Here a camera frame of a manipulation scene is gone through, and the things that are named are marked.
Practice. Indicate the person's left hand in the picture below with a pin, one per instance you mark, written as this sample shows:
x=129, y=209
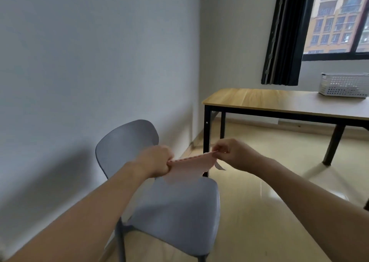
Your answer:
x=154, y=161

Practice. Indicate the person's right hand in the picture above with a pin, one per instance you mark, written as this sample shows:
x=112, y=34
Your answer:
x=239, y=155

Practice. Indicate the pink towel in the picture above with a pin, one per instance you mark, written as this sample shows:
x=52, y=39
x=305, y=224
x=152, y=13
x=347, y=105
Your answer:
x=190, y=166

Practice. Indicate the white plastic basket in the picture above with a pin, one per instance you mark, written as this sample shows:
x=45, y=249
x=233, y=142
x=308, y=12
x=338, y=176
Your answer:
x=344, y=86

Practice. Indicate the person's left forearm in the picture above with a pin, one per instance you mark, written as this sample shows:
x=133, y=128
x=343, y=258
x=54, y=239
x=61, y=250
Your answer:
x=83, y=212

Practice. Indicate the person's right forearm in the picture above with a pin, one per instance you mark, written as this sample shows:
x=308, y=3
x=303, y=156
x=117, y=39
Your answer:
x=320, y=201

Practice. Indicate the grey plastic chair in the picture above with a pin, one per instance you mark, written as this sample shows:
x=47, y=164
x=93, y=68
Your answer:
x=178, y=212

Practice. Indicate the wooden table with black legs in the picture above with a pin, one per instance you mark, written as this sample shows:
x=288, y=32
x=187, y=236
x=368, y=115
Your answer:
x=274, y=97

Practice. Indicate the wide dark curtain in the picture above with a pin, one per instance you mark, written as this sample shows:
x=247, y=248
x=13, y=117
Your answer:
x=288, y=34

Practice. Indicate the black furniture leg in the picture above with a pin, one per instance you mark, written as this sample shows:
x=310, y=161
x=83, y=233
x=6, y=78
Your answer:
x=366, y=204

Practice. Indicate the black framed window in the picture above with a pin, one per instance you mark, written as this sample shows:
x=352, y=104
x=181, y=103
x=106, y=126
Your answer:
x=334, y=56

